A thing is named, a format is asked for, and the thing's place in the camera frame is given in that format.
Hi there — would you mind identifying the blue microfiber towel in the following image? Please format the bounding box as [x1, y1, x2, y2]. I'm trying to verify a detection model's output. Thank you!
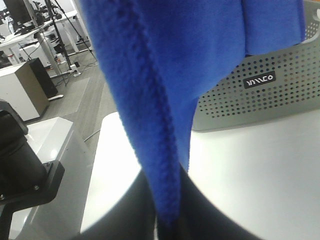
[80, 0, 305, 228]

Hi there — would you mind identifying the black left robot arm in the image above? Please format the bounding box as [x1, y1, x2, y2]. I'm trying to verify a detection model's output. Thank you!
[0, 100, 65, 240]

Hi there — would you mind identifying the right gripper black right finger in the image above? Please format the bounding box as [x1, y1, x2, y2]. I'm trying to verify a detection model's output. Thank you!
[174, 168, 260, 240]

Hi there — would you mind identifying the brown cardboard box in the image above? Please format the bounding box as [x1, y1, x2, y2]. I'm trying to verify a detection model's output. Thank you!
[0, 58, 58, 121]

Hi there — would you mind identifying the grey perforated plastic basket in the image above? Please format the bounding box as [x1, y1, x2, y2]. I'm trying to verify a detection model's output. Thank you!
[192, 0, 320, 131]

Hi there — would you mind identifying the black tripod stand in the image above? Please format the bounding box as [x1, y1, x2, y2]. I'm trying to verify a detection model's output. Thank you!
[44, 0, 97, 87]

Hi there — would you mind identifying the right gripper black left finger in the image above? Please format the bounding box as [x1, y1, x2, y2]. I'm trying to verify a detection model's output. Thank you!
[74, 172, 156, 240]

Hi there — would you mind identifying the white cabinet beside table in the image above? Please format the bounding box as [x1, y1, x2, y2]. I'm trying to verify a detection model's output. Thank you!
[9, 117, 94, 240]

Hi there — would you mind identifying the white office desk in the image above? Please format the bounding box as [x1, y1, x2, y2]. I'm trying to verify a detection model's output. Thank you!
[0, 10, 86, 77]

